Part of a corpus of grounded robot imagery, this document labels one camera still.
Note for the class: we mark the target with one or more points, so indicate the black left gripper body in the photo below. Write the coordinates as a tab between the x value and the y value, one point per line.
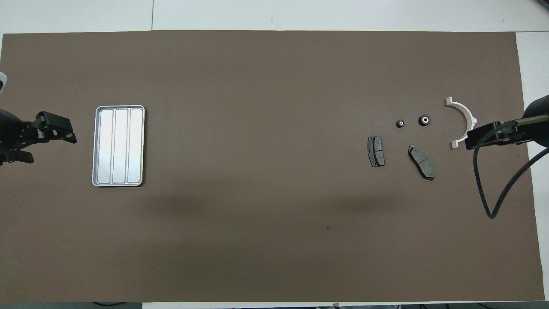
13	133

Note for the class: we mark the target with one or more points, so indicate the brown table mat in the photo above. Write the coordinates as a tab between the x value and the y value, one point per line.
257	214

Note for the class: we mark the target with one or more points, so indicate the small black bearing gear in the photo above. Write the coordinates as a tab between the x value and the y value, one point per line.
400	123

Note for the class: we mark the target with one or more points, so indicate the rectangular dark brake pad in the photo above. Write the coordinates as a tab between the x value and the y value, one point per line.
376	151

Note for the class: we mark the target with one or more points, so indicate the elongated dark brake pad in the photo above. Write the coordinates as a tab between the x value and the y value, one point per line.
421	162

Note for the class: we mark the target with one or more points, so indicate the silver metal tray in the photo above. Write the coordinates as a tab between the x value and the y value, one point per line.
120	146

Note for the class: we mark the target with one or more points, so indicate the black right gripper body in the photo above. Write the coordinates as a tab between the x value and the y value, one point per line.
540	128

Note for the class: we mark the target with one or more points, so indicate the large black bearing gear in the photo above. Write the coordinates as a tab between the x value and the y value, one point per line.
424	120

